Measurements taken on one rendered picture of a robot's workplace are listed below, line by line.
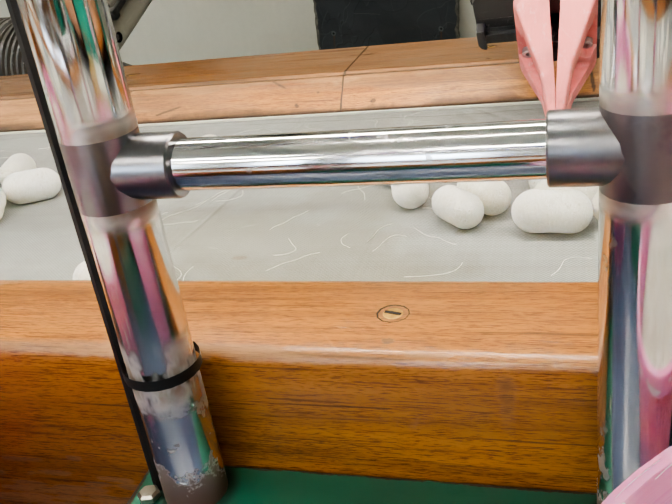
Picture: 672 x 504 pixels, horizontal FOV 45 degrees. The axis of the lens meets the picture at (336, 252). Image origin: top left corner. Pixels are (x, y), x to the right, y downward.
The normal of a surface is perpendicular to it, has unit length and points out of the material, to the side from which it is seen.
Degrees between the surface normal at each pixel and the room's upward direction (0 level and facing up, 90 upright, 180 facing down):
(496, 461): 90
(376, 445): 90
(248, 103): 45
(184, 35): 90
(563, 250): 0
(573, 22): 61
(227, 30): 90
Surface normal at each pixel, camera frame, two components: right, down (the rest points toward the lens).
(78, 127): -0.10, 0.45
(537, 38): -0.29, -0.04
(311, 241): -0.14, -0.89
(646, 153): -0.40, 0.45
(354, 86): -0.27, -0.31
